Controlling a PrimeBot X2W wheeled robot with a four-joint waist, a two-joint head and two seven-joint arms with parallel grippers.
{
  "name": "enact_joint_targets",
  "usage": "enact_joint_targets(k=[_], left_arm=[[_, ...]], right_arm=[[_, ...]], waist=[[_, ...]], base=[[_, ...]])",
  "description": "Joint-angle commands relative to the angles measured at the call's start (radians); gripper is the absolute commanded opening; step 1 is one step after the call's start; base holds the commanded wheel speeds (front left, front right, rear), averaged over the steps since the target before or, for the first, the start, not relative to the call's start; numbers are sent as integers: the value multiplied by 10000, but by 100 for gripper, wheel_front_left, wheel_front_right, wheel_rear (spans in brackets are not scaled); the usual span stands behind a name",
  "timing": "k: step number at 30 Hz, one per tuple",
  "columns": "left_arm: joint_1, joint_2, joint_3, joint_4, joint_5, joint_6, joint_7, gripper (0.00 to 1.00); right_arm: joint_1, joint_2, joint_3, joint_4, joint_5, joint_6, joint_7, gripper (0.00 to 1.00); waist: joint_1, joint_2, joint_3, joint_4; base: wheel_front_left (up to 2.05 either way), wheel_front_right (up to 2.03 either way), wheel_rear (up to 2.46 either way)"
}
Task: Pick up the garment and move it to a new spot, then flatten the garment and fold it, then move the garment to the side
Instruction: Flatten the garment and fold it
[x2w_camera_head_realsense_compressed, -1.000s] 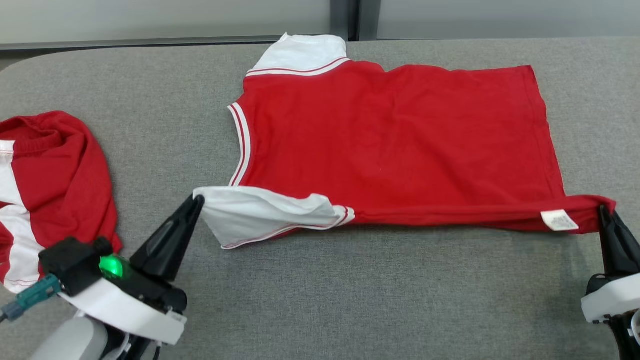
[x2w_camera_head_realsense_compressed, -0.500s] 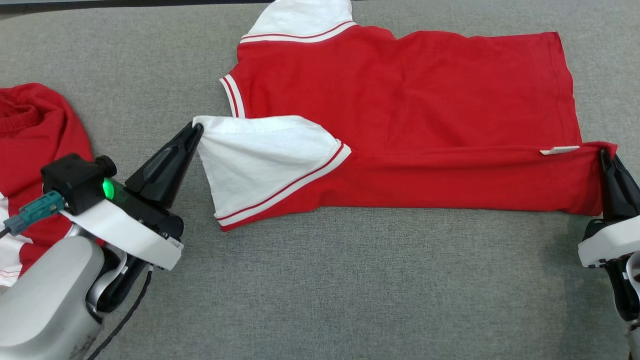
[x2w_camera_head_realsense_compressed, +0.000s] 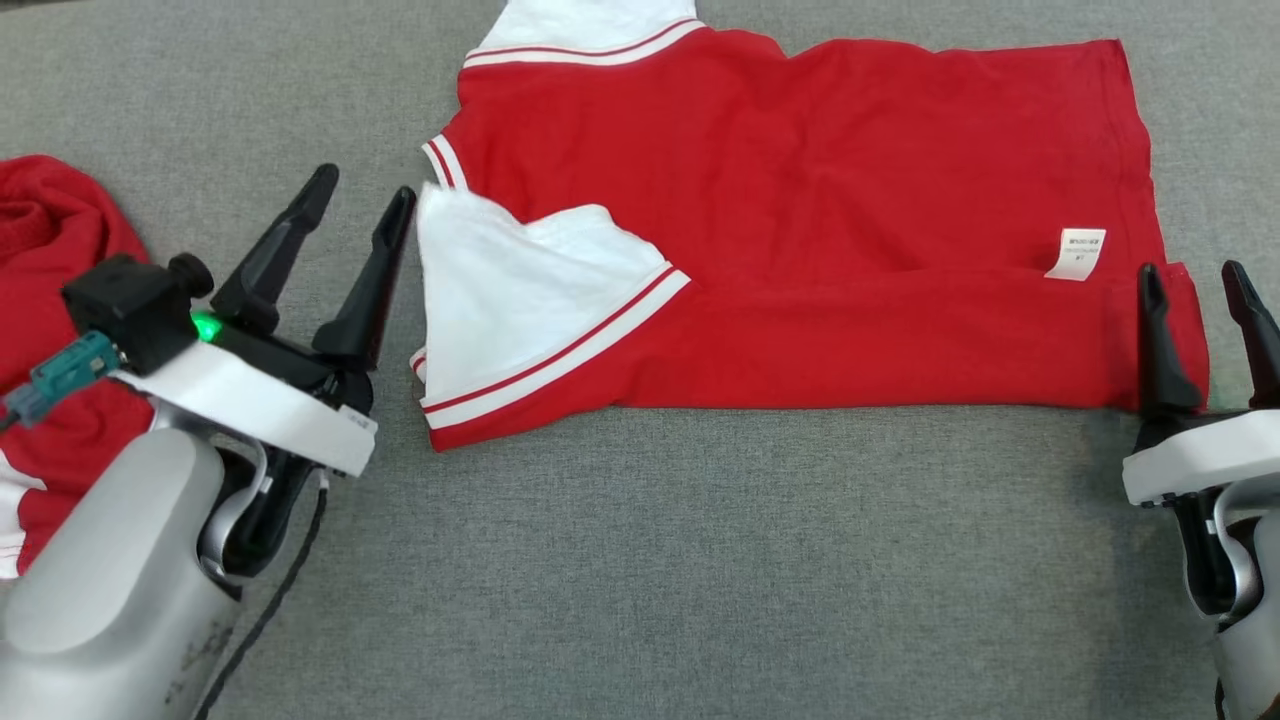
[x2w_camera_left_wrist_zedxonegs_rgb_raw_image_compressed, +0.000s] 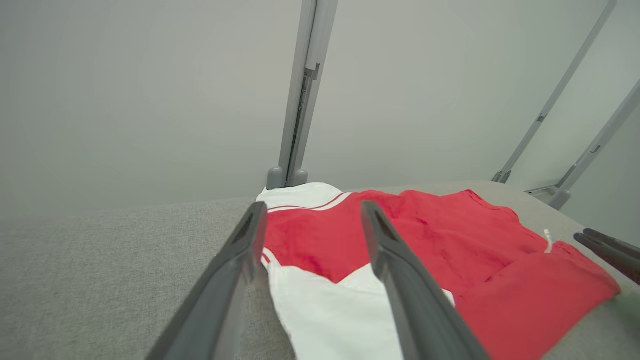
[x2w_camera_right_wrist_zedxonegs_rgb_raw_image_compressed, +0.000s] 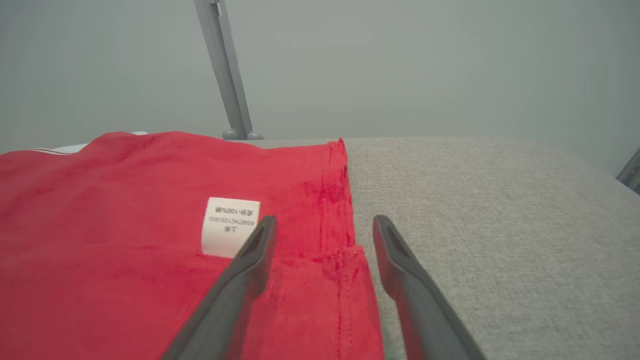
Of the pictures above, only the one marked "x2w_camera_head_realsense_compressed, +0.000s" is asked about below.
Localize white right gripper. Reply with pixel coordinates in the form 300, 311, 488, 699
1122, 260, 1280, 619

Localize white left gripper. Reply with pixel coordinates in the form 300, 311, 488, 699
110, 164, 418, 583

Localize red shorts with white trim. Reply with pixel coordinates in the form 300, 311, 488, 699
0, 155, 157, 581

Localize red shirt with white sleeves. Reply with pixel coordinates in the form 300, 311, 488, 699
410, 0, 1211, 453

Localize teal camera cable connector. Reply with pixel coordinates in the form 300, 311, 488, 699
0, 332, 123, 431

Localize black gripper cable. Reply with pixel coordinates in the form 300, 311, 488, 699
195, 480, 331, 720

